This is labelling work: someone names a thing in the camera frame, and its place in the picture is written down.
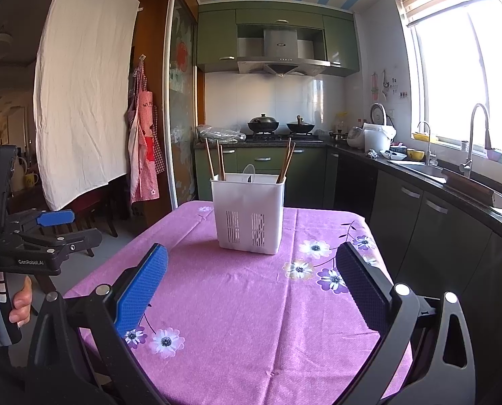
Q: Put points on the small steel faucet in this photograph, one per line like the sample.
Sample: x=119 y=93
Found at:
x=429 y=152

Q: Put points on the pink floral tablecloth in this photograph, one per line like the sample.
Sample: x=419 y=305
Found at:
x=234 y=303

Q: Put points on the white rice cooker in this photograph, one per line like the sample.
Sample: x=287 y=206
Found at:
x=355 y=138

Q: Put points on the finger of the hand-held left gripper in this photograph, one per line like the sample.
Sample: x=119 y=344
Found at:
x=78 y=238
x=57 y=218

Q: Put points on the dark brown wooden chopstick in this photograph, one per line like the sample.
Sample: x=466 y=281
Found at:
x=284 y=160
x=288 y=160

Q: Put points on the steel range hood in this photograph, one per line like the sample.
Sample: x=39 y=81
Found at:
x=282 y=52

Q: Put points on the person's left hand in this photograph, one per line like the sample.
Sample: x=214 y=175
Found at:
x=23 y=303

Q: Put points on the wall hooks with utensils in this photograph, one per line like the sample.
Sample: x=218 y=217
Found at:
x=388 y=86

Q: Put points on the steel sink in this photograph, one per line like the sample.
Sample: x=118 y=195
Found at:
x=424 y=172

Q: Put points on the white hanging sheet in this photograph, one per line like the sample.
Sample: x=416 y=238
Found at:
x=86 y=93

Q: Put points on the yellow tray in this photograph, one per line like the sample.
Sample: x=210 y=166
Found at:
x=424 y=137

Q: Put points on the green base cabinets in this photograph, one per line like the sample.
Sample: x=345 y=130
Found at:
x=255 y=160

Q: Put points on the white container with open lid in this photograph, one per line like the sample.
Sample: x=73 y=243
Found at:
x=379 y=137

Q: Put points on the ceiling lamp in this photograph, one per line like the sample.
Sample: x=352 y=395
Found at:
x=0 y=40

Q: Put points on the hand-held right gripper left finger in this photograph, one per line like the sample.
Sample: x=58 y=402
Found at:
x=143 y=287

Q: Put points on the red checkered apron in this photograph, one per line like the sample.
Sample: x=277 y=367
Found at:
x=143 y=143

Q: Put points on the white plastic utensil holder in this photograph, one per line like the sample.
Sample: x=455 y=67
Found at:
x=246 y=211

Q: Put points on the light bamboo chopstick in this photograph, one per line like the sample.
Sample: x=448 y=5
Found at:
x=210 y=158
x=219 y=162
x=222 y=164

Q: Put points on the yellow mug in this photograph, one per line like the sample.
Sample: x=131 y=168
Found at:
x=30 y=180

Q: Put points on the tall steel faucet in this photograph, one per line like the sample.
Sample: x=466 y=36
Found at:
x=468 y=164

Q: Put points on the kitchen window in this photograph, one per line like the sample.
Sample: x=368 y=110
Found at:
x=453 y=76

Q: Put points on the black wok with domed lid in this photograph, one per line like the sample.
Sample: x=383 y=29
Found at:
x=263 y=125

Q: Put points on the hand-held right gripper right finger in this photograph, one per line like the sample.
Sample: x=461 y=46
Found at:
x=360 y=287

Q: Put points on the small dark pot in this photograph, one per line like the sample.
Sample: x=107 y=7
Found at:
x=338 y=136

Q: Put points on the sliding glass door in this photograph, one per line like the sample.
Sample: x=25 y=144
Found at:
x=181 y=114

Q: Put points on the dark base cabinets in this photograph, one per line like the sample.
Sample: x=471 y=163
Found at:
x=445 y=236

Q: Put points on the clear plastic bags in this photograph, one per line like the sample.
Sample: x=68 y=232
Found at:
x=221 y=134

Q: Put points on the black wok with knob lid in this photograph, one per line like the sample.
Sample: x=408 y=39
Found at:
x=300 y=127

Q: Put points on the white plate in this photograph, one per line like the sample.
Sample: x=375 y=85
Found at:
x=393 y=156

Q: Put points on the wooden cutting board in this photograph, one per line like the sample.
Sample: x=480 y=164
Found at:
x=474 y=187

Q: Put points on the gas stove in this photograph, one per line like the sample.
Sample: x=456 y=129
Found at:
x=284 y=137

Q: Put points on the yellow bowl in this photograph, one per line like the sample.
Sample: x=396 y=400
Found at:
x=415 y=154

